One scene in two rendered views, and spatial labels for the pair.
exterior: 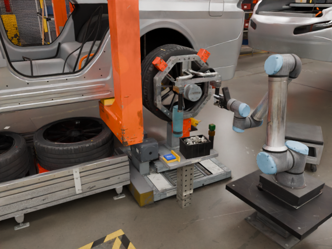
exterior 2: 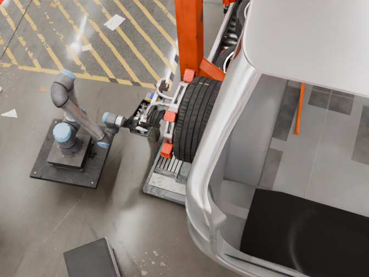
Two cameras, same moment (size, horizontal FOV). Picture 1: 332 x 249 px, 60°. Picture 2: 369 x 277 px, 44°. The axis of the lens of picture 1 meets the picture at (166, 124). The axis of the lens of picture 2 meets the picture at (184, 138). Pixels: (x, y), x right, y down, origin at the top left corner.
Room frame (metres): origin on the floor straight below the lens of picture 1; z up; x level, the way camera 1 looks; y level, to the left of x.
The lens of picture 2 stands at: (3.84, -1.34, 3.75)
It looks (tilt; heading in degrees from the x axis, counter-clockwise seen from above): 60 degrees down; 141
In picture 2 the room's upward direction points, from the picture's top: 5 degrees counter-clockwise
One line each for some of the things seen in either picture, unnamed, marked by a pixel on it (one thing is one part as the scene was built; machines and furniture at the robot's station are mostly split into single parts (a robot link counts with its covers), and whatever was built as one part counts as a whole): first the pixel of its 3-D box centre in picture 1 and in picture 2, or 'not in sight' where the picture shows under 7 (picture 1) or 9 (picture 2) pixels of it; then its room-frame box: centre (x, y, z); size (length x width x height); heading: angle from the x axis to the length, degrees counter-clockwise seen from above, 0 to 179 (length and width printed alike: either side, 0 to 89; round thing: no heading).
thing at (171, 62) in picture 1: (184, 88); (180, 115); (2.36, -0.15, 0.85); 0.54 x 0.07 x 0.54; 117
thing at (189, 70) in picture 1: (202, 68); (158, 108); (2.30, -0.30, 1.03); 0.19 x 0.18 x 0.11; 27
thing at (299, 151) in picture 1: (293, 155); (64, 134); (1.68, -0.85, 0.58); 0.17 x 0.15 x 0.18; 114
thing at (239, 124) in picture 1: (240, 123); (112, 127); (1.97, -0.55, 0.69); 0.12 x 0.09 x 0.12; 114
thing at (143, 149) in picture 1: (141, 149); not in sight; (2.37, 0.23, 0.26); 0.42 x 0.18 x 0.35; 27
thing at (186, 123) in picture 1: (181, 126); not in sight; (2.39, -0.13, 0.48); 0.16 x 0.12 x 0.17; 27
